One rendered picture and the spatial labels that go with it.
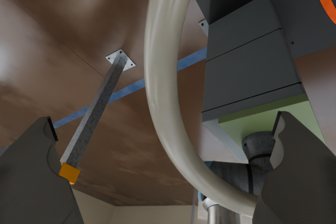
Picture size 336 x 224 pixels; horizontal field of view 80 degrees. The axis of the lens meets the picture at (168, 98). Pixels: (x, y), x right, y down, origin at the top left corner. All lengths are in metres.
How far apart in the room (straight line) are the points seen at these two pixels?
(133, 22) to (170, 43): 1.49
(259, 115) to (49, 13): 1.69
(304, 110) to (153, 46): 0.71
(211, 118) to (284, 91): 0.29
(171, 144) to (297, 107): 0.63
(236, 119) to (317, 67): 1.22
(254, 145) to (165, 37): 0.77
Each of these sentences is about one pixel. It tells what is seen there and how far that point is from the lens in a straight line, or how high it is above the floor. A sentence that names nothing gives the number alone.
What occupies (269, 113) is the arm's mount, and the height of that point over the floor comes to 0.88.
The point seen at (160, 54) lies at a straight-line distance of 0.16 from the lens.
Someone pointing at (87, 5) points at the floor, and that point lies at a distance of 1.73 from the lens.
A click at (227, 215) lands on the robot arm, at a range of 0.76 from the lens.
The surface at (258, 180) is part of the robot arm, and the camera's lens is 0.82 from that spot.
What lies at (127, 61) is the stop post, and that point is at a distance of 1.88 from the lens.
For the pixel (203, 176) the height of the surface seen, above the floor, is 1.27.
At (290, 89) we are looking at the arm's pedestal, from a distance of 0.84.
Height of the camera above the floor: 1.37
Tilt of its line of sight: 40 degrees down
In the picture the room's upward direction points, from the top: 167 degrees counter-clockwise
